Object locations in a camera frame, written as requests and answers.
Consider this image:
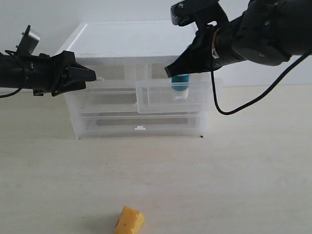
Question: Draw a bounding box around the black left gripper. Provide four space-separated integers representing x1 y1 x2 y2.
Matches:
31 51 96 97

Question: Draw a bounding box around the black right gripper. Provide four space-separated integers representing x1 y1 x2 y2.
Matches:
164 22 219 78

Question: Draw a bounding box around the white blue-label pill bottle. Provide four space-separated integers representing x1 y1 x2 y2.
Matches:
171 74 190 99

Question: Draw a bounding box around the yellow cheese wedge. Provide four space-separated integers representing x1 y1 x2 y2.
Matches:
114 206 145 234

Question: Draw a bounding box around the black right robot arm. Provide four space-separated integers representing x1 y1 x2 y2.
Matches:
165 0 312 77

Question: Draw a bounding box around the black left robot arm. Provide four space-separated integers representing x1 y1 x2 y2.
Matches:
0 50 97 98

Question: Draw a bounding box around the white plastic drawer cabinet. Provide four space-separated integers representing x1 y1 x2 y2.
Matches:
55 20 216 140

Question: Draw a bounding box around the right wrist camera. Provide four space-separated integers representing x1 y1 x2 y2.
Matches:
170 0 229 27

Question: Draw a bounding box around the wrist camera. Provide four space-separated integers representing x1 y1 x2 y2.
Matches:
170 0 229 27
16 25 41 55

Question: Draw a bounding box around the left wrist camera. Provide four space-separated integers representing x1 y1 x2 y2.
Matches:
16 25 41 55

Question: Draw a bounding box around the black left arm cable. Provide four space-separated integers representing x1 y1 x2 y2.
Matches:
0 50 27 98

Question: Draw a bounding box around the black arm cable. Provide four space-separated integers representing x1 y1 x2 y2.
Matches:
211 52 310 116
0 50 27 98

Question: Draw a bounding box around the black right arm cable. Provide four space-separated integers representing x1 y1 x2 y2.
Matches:
211 52 310 116

